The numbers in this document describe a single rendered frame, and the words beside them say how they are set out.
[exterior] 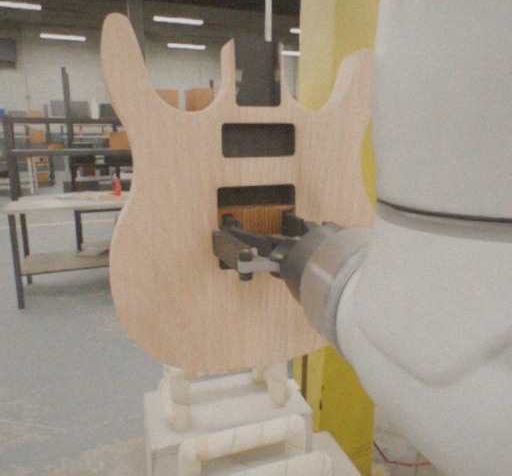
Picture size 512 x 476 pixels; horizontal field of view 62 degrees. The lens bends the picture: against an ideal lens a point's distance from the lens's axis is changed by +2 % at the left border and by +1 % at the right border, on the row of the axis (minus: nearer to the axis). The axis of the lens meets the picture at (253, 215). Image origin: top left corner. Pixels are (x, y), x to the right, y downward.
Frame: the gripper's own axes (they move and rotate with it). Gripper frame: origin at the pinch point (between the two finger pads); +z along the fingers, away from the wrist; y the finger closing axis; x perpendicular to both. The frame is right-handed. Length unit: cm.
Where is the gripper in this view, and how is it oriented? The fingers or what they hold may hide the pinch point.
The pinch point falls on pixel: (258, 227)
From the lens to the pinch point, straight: 51.3
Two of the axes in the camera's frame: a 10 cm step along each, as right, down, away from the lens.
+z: -3.2, -1.8, 9.3
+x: -0.1, -9.8, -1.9
